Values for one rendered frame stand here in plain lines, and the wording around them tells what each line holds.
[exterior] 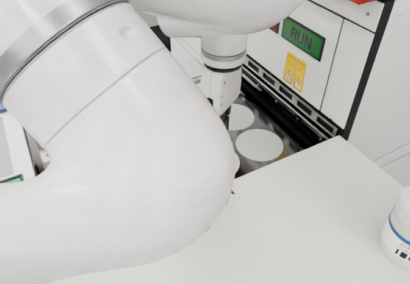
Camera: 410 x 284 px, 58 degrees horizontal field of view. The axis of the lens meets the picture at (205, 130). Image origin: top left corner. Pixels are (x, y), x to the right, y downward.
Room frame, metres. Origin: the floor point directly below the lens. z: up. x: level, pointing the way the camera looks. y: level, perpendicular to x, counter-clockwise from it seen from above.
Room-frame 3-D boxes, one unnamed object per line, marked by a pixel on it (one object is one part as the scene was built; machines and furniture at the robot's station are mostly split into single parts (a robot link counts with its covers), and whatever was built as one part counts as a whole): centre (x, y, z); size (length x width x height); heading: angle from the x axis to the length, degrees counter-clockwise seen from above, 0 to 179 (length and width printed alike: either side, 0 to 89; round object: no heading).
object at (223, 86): (0.62, -0.03, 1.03); 0.10 x 0.07 x 0.11; 150
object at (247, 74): (0.73, -0.15, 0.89); 0.44 x 0.02 x 0.10; 28
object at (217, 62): (0.62, -0.04, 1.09); 0.09 x 0.08 x 0.03; 150
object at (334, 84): (0.89, -0.07, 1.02); 0.82 x 0.03 x 0.40; 28
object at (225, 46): (0.62, -0.03, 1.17); 0.09 x 0.08 x 0.13; 92
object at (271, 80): (0.73, -0.15, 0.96); 0.44 x 0.01 x 0.02; 28
